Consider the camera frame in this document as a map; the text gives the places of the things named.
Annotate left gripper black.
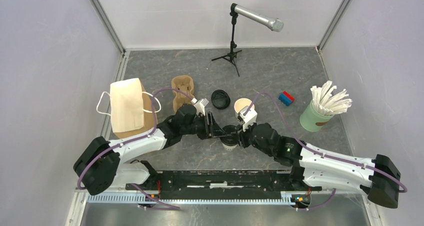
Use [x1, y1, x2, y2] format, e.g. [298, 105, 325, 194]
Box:
[181, 111, 227, 140]

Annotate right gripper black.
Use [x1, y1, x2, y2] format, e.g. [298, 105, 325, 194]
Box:
[231, 118, 274, 157]

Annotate black lid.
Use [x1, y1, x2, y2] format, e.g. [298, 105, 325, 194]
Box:
[211, 89, 231, 110]
[220, 125, 238, 144]

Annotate white paper cup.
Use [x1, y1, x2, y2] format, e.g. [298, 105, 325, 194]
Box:
[234, 98, 257, 123]
[220, 136, 239, 151]

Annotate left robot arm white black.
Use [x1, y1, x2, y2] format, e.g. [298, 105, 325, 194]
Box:
[73, 104, 228, 195]

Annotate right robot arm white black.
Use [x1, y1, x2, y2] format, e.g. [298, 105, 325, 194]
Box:
[235, 123, 401, 208]

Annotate blue red block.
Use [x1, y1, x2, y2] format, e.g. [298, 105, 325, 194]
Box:
[278, 91, 295, 106]

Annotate cardboard cup carrier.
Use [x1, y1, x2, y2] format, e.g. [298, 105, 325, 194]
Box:
[171, 75, 195, 112]

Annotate green cup holder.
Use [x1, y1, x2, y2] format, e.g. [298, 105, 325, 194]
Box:
[299, 101, 333, 132]

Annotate black microphone tripod stand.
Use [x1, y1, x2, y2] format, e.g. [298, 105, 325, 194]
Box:
[211, 11, 242, 77]

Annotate brown paper bag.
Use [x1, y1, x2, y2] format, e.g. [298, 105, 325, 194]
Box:
[96, 78, 155, 139]

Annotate white wrapped straws bundle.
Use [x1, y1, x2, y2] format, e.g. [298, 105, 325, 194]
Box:
[310, 81, 353, 116]

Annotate silver microphone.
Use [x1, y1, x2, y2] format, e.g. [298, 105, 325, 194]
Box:
[230, 3, 284, 32]

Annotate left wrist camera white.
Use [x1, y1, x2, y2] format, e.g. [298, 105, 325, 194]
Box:
[191, 98, 209, 116]

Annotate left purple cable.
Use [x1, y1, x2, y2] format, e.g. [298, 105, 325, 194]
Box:
[76, 87, 196, 191]

